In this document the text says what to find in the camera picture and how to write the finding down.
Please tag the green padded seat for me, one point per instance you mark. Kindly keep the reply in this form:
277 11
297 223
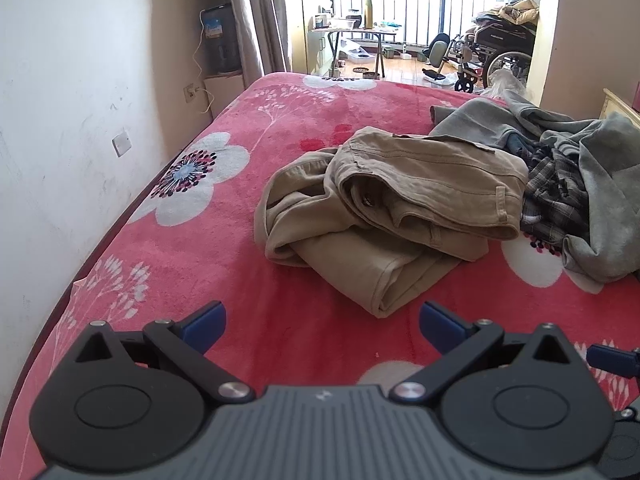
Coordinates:
437 50

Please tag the cream wooden cabinet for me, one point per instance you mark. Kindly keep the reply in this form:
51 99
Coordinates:
622 105

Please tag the dark blue cloth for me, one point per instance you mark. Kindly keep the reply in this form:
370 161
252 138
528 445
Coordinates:
522 145

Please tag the wall socket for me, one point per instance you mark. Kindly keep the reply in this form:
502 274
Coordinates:
190 93

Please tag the grey sweatshirt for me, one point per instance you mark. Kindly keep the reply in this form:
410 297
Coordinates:
605 185

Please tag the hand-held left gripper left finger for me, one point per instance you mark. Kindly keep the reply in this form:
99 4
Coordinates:
205 325

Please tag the khaki pants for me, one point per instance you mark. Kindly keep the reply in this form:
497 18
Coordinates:
400 185

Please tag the white cardboard box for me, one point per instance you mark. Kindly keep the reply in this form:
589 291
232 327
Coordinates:
225 92

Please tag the green thermos bottle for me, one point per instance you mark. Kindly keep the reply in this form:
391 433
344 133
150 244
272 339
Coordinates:
369 12

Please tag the beige curtain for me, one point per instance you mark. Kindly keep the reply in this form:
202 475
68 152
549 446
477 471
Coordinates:
260 20

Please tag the balcony railing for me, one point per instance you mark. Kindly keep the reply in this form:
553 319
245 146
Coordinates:
425 10

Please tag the beige coat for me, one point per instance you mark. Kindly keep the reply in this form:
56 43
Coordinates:
520 10

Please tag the white plastic bag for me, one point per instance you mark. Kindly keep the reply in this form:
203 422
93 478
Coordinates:
505 82

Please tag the water dispenser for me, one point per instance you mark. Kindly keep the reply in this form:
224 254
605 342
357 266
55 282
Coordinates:
222 45

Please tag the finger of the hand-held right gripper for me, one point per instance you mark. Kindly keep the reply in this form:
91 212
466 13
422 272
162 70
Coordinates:
615 360

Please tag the red floral blanket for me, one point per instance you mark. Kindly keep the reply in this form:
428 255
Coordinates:
200 260

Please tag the wheelchair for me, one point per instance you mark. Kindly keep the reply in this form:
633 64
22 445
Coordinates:
500 42

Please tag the folding table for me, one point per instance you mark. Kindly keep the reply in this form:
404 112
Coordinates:
350 32

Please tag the grey plaid shirt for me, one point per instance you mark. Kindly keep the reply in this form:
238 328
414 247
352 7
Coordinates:
555 195

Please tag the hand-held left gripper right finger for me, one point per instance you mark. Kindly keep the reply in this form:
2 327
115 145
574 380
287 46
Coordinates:
442 327

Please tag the white light switch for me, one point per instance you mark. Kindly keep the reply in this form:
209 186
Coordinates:
122 144

